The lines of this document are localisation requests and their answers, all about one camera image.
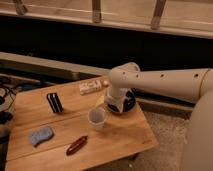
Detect white snack packet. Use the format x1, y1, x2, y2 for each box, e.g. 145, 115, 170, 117
79, 80, 102, 95

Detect blue sponge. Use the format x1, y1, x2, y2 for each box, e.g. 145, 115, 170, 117
29, 126, 54, 147

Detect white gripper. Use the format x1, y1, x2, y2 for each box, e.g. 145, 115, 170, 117
95, 86, 129, 107

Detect black cables at left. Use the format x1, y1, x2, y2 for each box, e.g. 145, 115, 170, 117
0, 75, 18, 145

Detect black and white eraser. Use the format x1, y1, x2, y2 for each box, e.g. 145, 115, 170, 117
46, 93, 63, 113

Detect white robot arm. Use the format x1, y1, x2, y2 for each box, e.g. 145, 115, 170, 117
104, 62, 213, 171

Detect translucent plastic cup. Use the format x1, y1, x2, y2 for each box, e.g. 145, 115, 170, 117
88, 107, 107, 131

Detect black bowl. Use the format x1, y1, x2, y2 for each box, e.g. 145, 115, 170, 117
105, 89, 136, 115

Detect wooden table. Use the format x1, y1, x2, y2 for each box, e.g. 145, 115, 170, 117
6, 82, 158, 171

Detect reddish brown sausage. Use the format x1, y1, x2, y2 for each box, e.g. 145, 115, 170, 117
66, 136, 88, 156

